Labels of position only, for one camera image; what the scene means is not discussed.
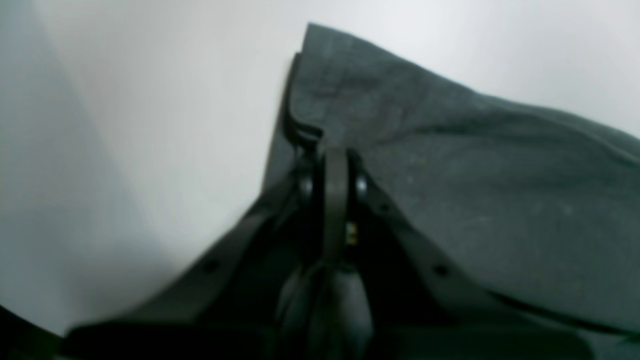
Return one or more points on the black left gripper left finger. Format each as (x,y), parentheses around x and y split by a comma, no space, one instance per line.
(225,306)

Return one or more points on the dark grey t-shirt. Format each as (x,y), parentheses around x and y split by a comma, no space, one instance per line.
(537,204)

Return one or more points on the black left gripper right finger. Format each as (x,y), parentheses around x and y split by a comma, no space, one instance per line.
(403,297)

